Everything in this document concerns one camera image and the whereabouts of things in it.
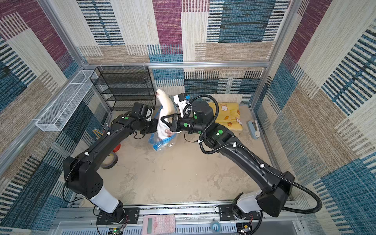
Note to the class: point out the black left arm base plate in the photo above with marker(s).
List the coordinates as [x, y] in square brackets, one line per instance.
[129, 216]

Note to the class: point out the white bear print blanket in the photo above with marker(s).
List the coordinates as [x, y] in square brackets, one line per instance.
[168, 108]

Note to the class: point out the red pencil cup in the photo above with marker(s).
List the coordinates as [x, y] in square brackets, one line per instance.
[117, 148]

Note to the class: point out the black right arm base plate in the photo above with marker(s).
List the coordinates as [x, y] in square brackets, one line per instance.
[226, 213]

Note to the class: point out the grey tape roll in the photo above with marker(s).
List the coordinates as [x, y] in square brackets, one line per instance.
[110, 161]

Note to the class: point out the yellow cartoon blanket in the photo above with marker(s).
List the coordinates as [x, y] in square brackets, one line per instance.
[229, 116]

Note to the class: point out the coloured pencils bundle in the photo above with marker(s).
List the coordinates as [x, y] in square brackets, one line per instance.
[97, 133]

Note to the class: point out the light blue stapler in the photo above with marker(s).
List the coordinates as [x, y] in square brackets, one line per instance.
[253, 128]

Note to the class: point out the clear plastic vacuum bag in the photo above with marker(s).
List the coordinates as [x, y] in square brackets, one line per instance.
[156, 143]

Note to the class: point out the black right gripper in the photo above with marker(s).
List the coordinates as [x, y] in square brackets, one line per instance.
[175, 122]

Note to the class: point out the pink calculator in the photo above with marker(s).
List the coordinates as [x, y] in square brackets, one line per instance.
[159, 224]

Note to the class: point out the black wire mesh shelf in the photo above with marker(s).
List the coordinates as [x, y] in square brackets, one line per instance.
[122, 86]

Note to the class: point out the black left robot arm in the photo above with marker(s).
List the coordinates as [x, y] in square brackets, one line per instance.
[81, 172]

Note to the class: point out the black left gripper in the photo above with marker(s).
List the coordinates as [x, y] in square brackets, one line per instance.
[155, 122]

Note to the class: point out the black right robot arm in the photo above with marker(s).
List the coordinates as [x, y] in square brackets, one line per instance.
[275, 186]

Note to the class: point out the white wire mesh basket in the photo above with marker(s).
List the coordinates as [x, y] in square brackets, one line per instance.
[61, 110]

